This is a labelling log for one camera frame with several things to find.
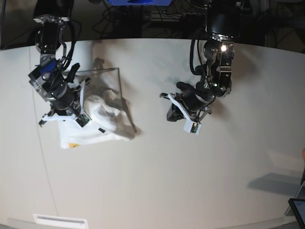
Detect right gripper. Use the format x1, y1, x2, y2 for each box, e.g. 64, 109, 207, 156
46, 84, 80, 115

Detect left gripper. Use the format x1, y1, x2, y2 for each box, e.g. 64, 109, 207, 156
166, 89, 214, 122

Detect white printed T-shirt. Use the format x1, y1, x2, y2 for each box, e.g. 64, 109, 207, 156
58, 68, 136, 149

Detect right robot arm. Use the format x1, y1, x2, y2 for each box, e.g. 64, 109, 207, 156
29, 0, 80, 116

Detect black power strip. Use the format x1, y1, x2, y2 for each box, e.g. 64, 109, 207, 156
148, 11, 205, 22

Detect white paper label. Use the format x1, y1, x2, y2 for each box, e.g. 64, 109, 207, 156
33, 214, 89, 229

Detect black tablet device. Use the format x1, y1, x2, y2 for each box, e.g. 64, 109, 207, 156
288, 198, 305, 229

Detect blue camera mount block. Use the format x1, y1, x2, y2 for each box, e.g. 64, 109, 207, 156
108, 0, 172, 6

